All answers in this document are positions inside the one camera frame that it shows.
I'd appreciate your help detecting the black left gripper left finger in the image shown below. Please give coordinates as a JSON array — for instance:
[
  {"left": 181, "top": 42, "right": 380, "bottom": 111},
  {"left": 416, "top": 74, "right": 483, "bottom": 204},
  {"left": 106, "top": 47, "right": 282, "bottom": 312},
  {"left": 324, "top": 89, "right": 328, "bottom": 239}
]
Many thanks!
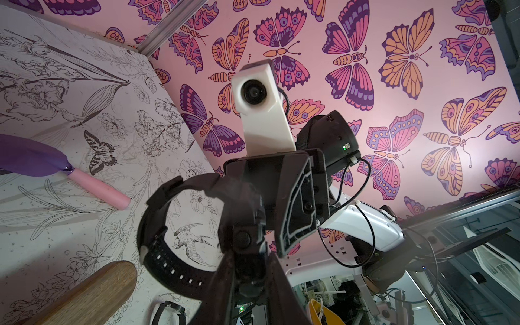
[{"left": 190, "top": 250, "right": 238, "bottom": 325}]

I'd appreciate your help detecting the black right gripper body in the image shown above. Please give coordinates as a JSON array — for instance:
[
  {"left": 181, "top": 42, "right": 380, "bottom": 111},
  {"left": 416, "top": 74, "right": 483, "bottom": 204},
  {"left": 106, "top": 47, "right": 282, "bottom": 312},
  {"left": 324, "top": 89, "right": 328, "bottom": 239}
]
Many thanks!
[{"left": 224, "top": 148, "right": 330, "bottom": 257}]

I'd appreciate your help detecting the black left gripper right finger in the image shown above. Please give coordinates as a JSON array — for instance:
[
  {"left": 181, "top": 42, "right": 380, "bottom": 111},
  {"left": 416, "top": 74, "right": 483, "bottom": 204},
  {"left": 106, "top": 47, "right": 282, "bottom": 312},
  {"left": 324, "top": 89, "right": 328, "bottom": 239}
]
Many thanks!
[{"left": 265, "top": 254, "right": 311, "bottom": 325}]

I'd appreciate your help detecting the black chunky sport watch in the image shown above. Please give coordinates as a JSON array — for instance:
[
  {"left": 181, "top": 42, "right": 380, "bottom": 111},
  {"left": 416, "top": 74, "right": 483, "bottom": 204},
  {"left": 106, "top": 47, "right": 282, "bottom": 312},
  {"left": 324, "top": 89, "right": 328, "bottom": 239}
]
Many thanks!
[{"left": 137, "top": 173, "right": 265, "bottom": 301}]

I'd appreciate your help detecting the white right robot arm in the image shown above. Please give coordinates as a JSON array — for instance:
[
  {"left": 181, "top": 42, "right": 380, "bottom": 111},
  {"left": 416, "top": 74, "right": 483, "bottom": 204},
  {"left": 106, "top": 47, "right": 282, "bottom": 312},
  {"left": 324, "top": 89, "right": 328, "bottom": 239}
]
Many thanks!
[{"left": 240, "top": 110, "right": 519, "bottom": 290}]

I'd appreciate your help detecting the black round watch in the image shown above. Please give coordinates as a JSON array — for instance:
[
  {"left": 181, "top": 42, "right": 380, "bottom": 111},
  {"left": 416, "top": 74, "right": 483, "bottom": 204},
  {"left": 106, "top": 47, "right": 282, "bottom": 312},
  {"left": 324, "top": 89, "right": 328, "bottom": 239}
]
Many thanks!
[{"left": 151, "top": 301, "right": 188, "bottom": 325}]

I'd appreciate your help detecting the wooden watch stand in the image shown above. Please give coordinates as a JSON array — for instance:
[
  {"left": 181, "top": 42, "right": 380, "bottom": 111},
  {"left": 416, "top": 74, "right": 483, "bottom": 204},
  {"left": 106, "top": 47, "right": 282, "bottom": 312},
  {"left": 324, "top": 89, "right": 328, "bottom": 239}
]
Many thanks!
[{"left": 18, "top": 261, "right": 138, "bottom": 324}]

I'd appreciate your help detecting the purple pink garden trowel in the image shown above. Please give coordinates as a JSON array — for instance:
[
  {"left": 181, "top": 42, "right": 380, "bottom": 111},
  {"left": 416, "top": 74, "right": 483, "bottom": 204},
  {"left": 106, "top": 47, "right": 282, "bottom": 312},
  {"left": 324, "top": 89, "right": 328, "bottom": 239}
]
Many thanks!
[{"left": 1, "top": 134, "right": 131, "bottom": 210}]

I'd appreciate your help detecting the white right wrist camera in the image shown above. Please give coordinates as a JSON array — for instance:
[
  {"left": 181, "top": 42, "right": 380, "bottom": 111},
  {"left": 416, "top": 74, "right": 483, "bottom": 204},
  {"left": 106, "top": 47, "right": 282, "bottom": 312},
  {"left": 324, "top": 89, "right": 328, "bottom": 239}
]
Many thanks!
[{"left": 232, "top": 59, "right": 296, "bottom": 157}]

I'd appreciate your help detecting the aluminium frame post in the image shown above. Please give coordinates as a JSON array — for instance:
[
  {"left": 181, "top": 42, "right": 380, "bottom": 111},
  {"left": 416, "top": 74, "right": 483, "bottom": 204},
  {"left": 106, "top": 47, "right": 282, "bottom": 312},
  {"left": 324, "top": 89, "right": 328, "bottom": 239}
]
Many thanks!
[{"left": 135, "top": 0, "right": 207, "bottom": 58}]

